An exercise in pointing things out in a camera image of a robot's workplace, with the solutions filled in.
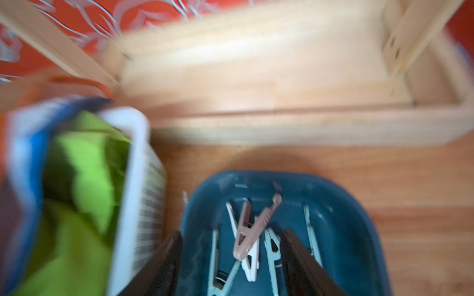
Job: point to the light green clothespin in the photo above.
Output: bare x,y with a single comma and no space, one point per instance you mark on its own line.
312,236

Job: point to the lime green shorts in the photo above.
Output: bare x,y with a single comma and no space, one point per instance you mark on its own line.
83,182

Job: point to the rainbow striped shorts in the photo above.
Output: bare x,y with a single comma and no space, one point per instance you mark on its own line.
26,129

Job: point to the white plastic basket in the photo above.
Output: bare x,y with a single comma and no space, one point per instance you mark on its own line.
140,226

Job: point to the wooden clothes rack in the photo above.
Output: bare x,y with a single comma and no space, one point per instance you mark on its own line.
338,73

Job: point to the teal plastic tray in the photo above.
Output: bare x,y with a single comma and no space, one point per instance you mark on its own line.
349,245

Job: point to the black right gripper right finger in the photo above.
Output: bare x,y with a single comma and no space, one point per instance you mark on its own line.
303,275

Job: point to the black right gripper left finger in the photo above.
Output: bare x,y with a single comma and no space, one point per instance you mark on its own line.
159,277

